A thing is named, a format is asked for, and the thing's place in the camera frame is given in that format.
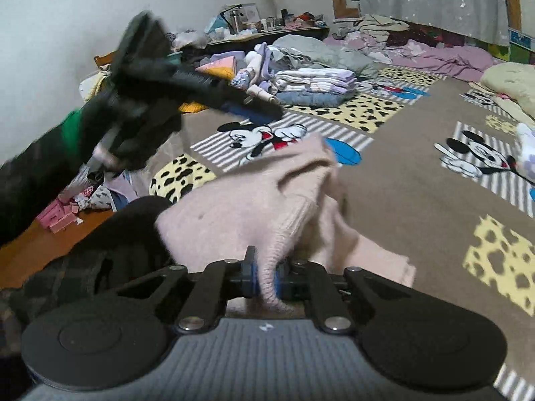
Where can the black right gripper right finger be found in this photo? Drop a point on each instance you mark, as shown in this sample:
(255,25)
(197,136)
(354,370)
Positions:
(308,283)

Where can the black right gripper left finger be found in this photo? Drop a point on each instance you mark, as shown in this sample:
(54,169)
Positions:
(209,292)

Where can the pink knit sweater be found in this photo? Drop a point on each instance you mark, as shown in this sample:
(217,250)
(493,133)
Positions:
(287,204)

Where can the black plaid forearm sleeve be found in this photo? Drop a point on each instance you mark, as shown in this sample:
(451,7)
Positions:
(31,180)

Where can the stack of folded clothes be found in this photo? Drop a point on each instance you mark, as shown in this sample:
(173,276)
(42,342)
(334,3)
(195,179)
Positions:
(324,80)

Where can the dark cluttered side table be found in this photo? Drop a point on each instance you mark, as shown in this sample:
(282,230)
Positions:
(248,43)

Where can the pink box pieces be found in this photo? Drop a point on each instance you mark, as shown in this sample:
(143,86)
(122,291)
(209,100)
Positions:
(59,215)

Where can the Mickey Mouse print blanket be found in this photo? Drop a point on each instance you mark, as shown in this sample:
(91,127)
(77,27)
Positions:
(427,164)

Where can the folded blue jeans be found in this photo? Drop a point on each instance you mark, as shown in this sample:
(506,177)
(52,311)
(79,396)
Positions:
(313,99)

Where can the white floral cloth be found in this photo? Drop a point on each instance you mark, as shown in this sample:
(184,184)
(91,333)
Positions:
(525,143)

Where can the purple crumpled bedsheet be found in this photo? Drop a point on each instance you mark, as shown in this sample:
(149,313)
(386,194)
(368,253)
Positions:
(465,63)

